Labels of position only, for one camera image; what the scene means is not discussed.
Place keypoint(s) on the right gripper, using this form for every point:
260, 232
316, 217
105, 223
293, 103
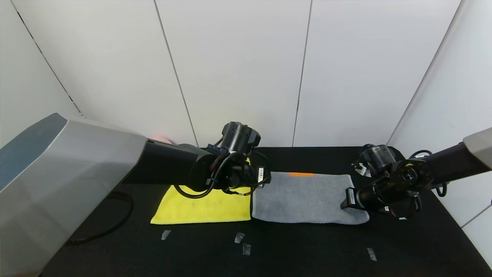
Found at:
350, 198

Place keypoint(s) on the clear tape piece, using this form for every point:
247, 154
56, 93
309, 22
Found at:
239, 237
165, 234
246, 249
371, 254

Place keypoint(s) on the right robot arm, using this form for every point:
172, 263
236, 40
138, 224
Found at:
449, 163

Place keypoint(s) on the black fabric table cover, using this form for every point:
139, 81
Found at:
307, 246

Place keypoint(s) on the pink plush peach toy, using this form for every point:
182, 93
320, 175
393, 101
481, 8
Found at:
161, 139

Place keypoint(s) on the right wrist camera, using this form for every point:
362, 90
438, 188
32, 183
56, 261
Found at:
361, 169

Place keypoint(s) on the yellow microfibre towel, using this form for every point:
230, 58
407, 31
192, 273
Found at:
200, 209

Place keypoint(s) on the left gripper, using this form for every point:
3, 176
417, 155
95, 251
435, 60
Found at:
262, 175

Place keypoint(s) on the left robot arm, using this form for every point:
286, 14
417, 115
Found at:
77, 173

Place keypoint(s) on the grey towel with orange stripes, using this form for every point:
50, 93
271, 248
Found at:
303, 200

